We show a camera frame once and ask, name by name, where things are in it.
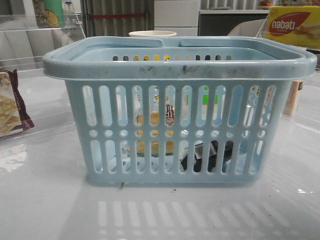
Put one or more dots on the packaged bread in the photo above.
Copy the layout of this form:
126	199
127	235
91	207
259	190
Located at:
150	133

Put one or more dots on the black tissue pack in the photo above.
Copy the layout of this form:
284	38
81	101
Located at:
212	158

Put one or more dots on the light blue plastic basket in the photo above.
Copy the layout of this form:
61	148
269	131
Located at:
222	88

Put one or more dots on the white paper cup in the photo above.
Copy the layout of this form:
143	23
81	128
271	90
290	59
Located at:
152	33

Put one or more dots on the white cabinet background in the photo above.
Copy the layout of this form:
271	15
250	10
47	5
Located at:
179	16

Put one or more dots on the beige carton box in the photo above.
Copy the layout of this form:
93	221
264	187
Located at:
291	104

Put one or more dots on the brown cracker snack bag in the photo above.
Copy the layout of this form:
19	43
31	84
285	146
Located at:
14	118

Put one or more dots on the green yellow cartoon package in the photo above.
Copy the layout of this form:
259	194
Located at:
49	13

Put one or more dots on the clear acrylic shelf left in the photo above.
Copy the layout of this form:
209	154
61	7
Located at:
23	44

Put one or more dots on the clear acrylic stand right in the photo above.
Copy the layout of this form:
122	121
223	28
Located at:
261	28

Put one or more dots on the yellow nabati wafer box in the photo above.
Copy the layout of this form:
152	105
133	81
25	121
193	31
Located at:
294	25

